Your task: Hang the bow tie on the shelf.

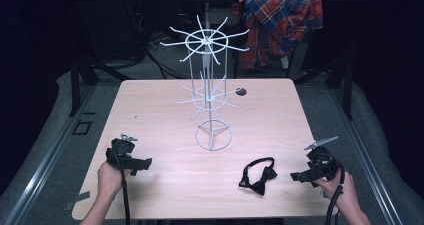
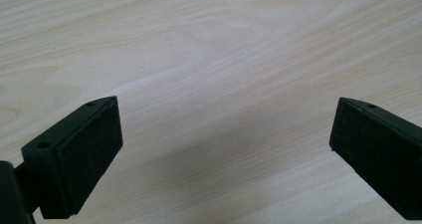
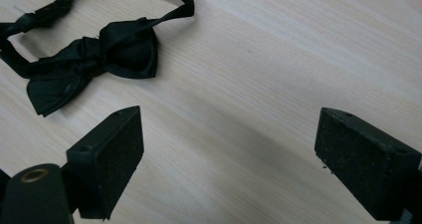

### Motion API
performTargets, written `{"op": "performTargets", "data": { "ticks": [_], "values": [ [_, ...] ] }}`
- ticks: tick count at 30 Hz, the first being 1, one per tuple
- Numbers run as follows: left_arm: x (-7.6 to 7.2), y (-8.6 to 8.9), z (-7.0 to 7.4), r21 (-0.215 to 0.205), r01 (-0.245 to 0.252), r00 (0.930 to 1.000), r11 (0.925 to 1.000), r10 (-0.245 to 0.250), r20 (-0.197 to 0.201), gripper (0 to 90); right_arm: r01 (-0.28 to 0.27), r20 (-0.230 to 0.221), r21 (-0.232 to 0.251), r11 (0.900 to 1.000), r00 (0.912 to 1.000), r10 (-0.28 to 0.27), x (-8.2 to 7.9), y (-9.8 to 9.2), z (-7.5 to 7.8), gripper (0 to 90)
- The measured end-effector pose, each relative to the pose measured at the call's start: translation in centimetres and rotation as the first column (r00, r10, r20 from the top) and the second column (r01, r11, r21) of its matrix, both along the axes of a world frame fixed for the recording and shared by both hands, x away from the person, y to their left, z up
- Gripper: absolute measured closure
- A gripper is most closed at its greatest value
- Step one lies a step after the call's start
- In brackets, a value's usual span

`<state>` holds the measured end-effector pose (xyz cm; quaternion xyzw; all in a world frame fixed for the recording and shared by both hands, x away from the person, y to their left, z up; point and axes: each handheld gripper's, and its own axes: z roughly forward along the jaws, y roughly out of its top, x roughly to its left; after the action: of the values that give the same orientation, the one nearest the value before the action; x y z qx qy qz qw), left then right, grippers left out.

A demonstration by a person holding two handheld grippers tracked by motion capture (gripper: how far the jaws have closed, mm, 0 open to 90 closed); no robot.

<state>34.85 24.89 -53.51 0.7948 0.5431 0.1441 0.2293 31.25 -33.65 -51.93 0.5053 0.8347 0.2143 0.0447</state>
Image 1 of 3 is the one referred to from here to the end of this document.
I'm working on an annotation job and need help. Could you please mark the black floor cables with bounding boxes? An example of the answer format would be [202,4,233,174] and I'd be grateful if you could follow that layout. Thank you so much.
[109,31,191,80]

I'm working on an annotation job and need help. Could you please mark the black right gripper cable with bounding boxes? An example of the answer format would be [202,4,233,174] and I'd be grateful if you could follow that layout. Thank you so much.
[324,152,347,225]

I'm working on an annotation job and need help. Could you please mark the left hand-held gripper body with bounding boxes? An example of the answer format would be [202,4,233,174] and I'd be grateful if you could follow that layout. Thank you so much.
[105,133,139,170]

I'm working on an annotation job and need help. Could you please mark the red blue plaid shirt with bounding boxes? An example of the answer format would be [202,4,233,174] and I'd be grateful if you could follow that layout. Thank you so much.
[232,0,324,70]

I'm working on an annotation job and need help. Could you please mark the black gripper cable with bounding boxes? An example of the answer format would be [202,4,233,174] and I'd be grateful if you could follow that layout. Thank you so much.
[112,144,132,225]
[324,152,347,225]

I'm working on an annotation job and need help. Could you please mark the grey tape strip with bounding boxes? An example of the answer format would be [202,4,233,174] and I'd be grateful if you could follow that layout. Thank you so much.
[65,190,92,211]

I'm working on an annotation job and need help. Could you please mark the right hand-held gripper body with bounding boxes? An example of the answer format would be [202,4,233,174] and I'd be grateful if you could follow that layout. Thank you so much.
[303,135,346,188]

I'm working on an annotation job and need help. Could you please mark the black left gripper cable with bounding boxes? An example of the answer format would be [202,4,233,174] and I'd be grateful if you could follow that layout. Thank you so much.
[112,144,132,225]

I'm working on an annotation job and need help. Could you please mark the black stand leg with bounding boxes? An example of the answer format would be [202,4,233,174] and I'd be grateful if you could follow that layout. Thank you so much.
[293,48,355,121]
[68,55,132,117]

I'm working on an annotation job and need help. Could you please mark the white wire display rack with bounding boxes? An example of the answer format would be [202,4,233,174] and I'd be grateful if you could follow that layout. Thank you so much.
[159,14,251,152]

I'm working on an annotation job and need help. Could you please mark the metal floor rail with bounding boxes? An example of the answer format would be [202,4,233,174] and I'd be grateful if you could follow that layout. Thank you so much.
[329,84,406,225]
[3,84,98,225]

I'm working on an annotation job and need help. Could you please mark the person's right hand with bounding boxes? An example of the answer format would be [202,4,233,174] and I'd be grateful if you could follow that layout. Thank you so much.
[314,170,360,214]

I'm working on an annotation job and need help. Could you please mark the black tape square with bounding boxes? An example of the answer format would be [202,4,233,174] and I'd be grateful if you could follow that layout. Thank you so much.
[71,119,93,136]

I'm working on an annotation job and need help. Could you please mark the black bow tie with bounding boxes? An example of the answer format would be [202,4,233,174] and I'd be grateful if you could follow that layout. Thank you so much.
[238,156,279,197]

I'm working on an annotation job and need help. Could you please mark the person's left hand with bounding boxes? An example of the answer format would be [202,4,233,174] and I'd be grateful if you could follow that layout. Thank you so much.
[96,160,133,203]

